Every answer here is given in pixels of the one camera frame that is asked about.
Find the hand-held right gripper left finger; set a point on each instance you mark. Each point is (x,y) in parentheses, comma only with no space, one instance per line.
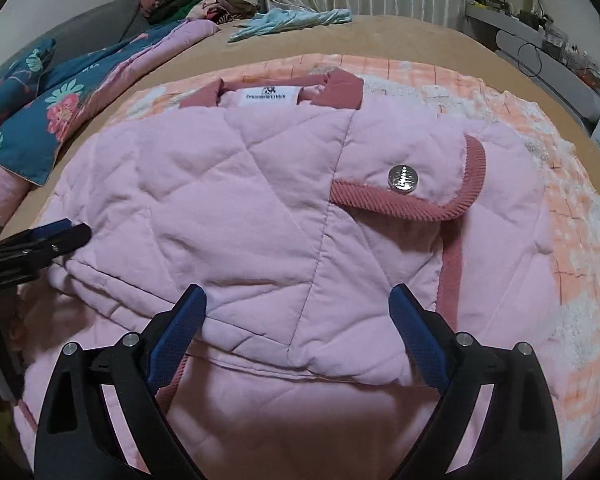
(177,332)

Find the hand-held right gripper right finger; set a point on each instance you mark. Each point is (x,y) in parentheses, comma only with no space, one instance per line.
(420,335)

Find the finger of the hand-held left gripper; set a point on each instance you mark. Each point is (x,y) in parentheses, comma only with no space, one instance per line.
(65,242)
(50,227)

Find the pink quilted jacket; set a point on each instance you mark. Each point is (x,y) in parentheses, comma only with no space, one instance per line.
(260,210)

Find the pile of mixed clothes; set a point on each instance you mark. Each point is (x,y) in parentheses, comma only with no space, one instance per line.
(205,2)

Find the person's left hand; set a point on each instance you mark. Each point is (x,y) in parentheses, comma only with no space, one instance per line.
(14,327)

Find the blue floral pillow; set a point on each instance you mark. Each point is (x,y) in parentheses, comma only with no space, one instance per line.
(15,80)

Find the blue floral quilt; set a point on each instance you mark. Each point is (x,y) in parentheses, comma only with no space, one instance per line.
(105,70)

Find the orange plaid fleece blanket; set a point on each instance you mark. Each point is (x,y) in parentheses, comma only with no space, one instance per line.
(575,240)

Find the grey pillow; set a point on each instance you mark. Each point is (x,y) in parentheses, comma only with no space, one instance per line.
(80,25)

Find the bed with tan sheet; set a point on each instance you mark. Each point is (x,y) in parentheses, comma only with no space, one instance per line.
(420,35)

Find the light blue garment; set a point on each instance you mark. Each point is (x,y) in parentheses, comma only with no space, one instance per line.
(290,21)

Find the group of small bottles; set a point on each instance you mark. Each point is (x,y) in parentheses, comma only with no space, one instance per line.
(555,40)

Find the grey wall shelf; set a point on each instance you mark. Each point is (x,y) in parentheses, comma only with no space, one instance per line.
(530,45)

